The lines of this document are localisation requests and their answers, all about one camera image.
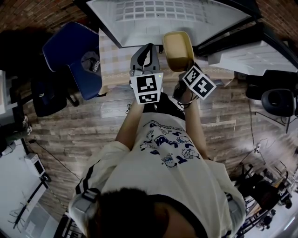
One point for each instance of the yellow plastic tub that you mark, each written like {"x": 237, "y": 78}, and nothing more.
{"x": 177, "y": 46}

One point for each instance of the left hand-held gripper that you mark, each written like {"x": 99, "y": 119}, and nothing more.
{"x": 146, "y": 87}

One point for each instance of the black equipment case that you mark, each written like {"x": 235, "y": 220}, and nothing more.
{"x": 263, "y": 193}

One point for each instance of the person's left forearm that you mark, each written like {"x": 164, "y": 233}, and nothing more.
{"x": 129, "y": 130}

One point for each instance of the black backpack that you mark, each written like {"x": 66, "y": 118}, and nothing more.
{"x": 49, "y": 100}

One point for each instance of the person's white printed shirt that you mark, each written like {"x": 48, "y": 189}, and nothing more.
{"x": 163, "y": 186}

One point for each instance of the white fridge door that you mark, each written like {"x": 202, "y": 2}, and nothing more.
{"x": 251, "y": 60}

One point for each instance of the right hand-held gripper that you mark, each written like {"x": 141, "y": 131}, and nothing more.
{"x": 199, "y": 82}

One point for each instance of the table with patterned tablecloth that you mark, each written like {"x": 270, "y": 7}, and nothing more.
{"x": 111, "y": 58}

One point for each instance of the white side desk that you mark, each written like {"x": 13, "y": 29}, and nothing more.
{"x": 5, "y": 93}

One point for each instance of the blue padded chair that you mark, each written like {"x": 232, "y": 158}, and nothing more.
{"x": 62, "y": 46}

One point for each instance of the white box with dark screen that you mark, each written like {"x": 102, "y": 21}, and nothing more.
{"x": 35, "y": 166}

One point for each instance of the white wire fridge shelf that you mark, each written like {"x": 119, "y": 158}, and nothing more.
{"x": 119, "y": 14}

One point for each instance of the person's black shorts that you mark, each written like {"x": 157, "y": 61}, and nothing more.
{"x": 167, "y": 104}

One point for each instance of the white power strip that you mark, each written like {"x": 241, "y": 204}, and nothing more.
{"x": 257, "y": 148}

